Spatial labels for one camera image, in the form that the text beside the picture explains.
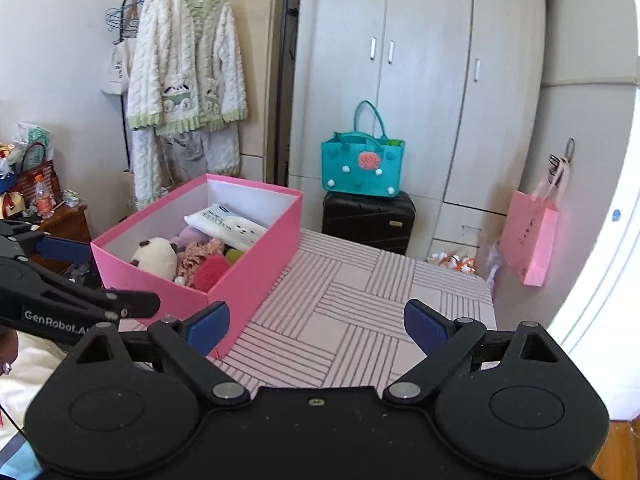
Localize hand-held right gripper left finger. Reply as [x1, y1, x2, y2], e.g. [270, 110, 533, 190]
[60, 301, 251, 408]

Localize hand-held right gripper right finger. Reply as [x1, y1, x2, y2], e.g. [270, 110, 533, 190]
[382, 299, 573, 407]

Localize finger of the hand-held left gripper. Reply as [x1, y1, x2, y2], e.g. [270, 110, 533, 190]
[0, 219, 94, 264]
[30, 266, 162, 320]

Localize white panda plush toy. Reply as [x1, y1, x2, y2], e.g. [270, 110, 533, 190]
[131, 237, 180, 281]

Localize pink fluffy ball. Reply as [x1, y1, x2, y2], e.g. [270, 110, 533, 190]
[191, 254, 236, 292]

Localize pink floral cloth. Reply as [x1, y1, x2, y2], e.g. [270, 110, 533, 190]
[175, 239, 227, 286]

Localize purple plush toy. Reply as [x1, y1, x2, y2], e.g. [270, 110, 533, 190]
[170, 226, 208, 251]

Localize white tissue pack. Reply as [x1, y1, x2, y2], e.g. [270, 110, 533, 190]
[183, 203, 269, 252]

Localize pink cardboard box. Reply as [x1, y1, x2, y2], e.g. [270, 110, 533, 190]
[90, 173, 304, 361]

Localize wooden nightstand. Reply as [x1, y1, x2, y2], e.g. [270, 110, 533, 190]
[37, 200, 93, 273]

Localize orange drink bottle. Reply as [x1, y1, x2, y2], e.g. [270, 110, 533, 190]
[34, 174, 55, 219]

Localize white and orange trinkets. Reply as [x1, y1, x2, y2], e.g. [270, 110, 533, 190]
[427, 251, 477, 276]

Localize white bed sheet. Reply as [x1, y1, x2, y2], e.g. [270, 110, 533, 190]
[0, 332, 68, 431]

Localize striped tablecloth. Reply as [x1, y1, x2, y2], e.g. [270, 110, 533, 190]
[117, 230, 498, 396]

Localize brown woven handbag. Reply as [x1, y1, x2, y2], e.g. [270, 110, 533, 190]
[15, 142, 61, 211]

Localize clear plastic bag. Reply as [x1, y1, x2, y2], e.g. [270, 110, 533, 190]
[481, 240, 502, 283]

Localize crumpled white plastic bag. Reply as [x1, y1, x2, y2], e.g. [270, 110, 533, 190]
[14, 121, 53, 148]

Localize black suitcase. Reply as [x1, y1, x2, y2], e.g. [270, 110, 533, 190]
[321, 191, 417, 256]

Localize pink paper bag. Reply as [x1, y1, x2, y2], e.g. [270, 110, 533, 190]
[500, 157, 571, 287]

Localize teal felt handbag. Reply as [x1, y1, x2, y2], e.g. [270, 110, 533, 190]
[321, 100, 406, 197]

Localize white canvas tote bag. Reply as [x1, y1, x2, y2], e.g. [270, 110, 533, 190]
[101, 37, 138, 97]

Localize white door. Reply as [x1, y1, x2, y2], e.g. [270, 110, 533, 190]
[545, 60, 640, 421]

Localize white fluffy pajama jacket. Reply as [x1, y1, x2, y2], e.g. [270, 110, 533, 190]
[125, 0, 249, 136]

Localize grey three-door wardrobe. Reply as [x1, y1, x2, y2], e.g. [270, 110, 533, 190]
[287, 0, 548, 266]

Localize black clothes rack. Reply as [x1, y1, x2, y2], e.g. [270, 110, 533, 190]
[117, 0, 301, 213]

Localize light wooden cabinet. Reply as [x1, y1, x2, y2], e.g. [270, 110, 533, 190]
[167, 0, 293, 186]

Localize bunch of wire hangers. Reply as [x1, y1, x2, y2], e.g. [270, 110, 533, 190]
[105, 0, 143, 43]

